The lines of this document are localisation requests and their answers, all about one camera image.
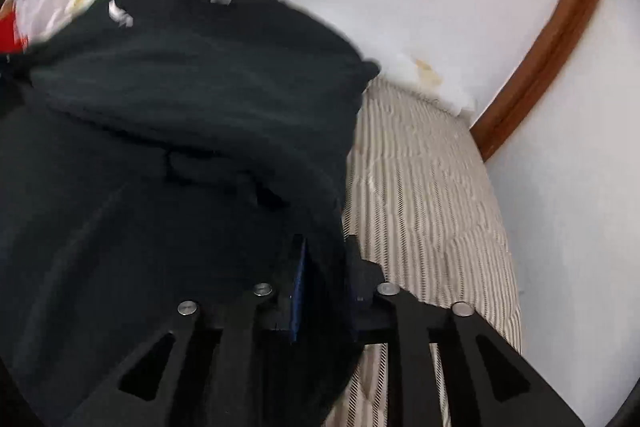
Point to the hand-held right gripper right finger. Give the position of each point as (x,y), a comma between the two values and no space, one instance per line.
(361,287)

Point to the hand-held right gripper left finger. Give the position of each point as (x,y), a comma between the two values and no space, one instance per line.
(298,292)

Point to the black sweatshirt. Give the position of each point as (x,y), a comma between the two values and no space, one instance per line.
(175,187)

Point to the striped mattress pad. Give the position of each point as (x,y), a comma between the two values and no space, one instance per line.
(425,217)

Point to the red paper gift bag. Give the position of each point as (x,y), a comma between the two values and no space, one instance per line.
(10,34)

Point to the wooden door frame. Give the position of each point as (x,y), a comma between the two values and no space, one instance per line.
(550,42)

